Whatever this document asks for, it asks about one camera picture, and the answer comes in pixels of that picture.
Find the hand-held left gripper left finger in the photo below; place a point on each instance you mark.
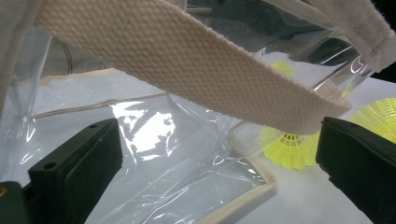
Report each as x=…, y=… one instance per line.
x=74, y=168

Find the white table cover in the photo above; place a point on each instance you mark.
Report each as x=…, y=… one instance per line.
x=311, y=202

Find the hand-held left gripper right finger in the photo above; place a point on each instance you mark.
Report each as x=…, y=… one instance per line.
x=361, y=161

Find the clear bag with beige trim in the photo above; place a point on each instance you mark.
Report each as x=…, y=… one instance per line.
x=186, y=62

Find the yellow shuttlecock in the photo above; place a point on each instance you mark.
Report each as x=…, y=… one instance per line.
x=281, y=68
x=289, y=152
x=379, y=118

